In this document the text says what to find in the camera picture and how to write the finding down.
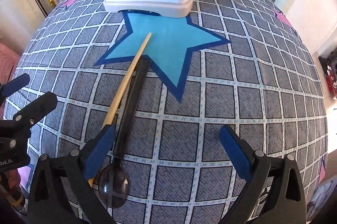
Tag red items on wall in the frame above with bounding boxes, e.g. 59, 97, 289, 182
318, 56, 336, 100

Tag grey checked tablecloth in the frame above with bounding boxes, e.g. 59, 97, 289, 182
3, 0, 328, 223

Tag bamboo chopstick centre left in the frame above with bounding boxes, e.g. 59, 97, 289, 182
88, 32, 153, 188

